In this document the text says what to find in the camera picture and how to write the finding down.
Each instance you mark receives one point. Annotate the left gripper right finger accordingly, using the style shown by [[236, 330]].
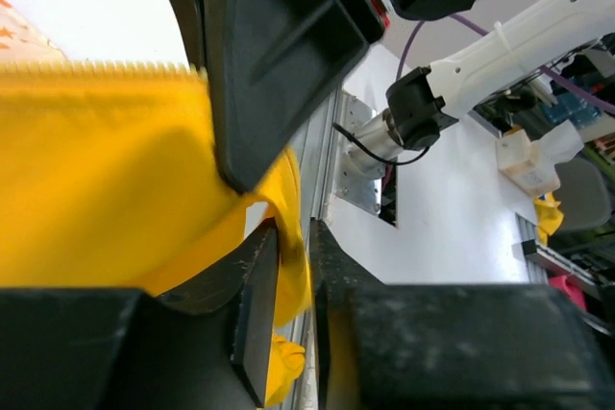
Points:
[[335, 275]]

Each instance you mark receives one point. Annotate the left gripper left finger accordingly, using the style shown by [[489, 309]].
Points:
[[219, 356]]

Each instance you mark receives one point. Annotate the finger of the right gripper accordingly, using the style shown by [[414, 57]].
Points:
[[271, 63]]

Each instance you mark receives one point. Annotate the yellow hooded jacket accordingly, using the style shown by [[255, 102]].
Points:
[[108, 176]]

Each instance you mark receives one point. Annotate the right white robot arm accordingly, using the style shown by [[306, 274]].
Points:
[[437, 94]]

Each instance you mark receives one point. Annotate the white front cover panel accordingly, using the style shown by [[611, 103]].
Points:
[[457, 218]]

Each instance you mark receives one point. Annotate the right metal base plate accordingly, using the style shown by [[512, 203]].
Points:
[[362, 181]]

